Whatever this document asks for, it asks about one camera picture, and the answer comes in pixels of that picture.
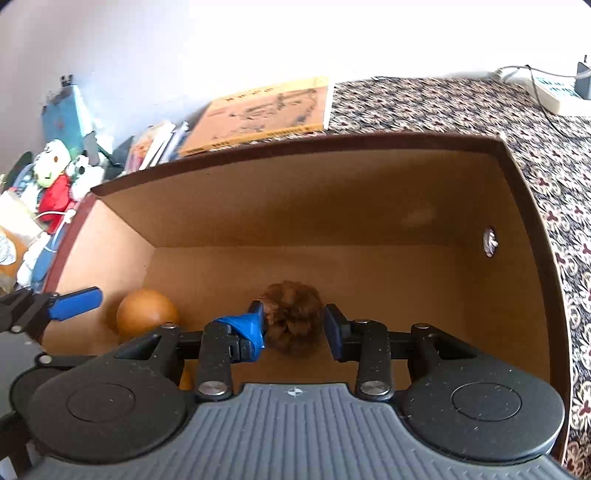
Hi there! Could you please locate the grey charger plug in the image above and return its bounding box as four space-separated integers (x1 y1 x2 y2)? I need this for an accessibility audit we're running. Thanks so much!
575 60 591 100

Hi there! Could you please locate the white power strip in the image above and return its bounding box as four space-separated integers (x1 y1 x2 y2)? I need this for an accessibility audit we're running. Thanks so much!
496 67 591 116

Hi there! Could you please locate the stack of thin books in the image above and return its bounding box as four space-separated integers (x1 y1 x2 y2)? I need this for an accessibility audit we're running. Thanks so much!
124 121 190 171

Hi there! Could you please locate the clear plastic bag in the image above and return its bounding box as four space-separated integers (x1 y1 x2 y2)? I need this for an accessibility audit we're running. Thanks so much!
0 187 47 289

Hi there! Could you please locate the floral patterned tablecloth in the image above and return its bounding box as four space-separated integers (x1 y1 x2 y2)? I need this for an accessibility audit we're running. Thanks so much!
330 76 591 480

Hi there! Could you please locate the blue toy box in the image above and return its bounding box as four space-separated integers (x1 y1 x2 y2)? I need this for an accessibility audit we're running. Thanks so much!
41 74 100 158

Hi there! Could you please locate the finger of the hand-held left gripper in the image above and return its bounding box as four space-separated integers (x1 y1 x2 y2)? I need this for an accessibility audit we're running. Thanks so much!
0 286 103 346

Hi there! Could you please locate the grey power cable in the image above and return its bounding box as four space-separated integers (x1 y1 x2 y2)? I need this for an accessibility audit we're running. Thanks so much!
501 65 578 116

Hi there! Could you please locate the plush toy in red clothes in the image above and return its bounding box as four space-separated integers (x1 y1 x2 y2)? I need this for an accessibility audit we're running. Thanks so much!
32 139 81 232

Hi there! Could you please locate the small white plush toy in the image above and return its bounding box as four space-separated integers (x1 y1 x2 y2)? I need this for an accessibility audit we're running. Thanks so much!
71 156 107 199

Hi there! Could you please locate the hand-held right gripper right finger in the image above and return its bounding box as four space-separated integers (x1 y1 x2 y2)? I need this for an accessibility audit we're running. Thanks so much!
323 302 483 401

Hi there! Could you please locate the brown cardboard box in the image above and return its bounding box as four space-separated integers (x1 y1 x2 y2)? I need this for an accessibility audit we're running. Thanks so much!
41 131 575 472

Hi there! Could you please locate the brown pine cone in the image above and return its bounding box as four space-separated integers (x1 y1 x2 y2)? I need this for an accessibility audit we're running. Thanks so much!
259 281 324 355

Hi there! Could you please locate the yellow book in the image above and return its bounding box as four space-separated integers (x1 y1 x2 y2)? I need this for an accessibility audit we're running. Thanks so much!
178 76 335 158

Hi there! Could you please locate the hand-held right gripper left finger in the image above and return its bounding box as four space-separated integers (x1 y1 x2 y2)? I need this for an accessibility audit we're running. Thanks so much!
113 300 267 401

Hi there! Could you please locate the orange ball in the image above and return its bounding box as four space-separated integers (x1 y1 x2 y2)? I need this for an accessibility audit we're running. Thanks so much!
115 288 180 344

